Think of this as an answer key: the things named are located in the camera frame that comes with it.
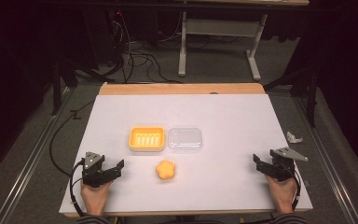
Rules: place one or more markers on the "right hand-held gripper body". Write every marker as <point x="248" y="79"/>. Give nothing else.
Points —
<point x="284" y="161"/>

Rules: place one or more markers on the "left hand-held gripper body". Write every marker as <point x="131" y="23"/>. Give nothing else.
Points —
<point x="90" y="168"/>

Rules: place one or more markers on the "person's right hand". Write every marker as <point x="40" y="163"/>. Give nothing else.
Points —
<point x="282" y="194"/>

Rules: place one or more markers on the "crumpled white paper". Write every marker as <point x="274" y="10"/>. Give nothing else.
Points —
<point x="293" y="138"/>

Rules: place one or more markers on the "yellow soap dish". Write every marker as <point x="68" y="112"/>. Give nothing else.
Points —
<point x="147" y="138"/>

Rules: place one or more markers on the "orange flower-shaped soap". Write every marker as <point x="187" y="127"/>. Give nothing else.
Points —
<point x="165" y="170"/>

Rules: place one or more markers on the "person's left striped sleeve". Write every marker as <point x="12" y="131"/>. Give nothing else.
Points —
<point x="93" y="220"/>

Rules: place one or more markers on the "person's striped sleeve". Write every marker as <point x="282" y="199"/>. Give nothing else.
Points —
<point x="93" y="220"/>
<point x="290" y="219"/>

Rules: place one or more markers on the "person's right striped sleeve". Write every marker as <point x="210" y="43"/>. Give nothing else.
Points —
<point x="290" y="219"/>

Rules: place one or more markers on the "clear plastic lid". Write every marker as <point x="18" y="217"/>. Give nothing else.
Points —
<point x="185" y="139"/>

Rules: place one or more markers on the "black metal stand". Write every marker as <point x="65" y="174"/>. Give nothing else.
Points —
<point x="311" y="93"/>
<point x="56" y="87"/>

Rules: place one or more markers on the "white table cover sheet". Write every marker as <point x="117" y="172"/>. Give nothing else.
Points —
<point x="199" y="112"/>

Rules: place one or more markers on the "metal floor rail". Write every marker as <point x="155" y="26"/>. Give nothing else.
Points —
<point x="34" y="152"/>
<point x="326" y="155"/>

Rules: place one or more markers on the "white desk frame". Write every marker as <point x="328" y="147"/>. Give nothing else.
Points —
<point x="220" y="27"/>

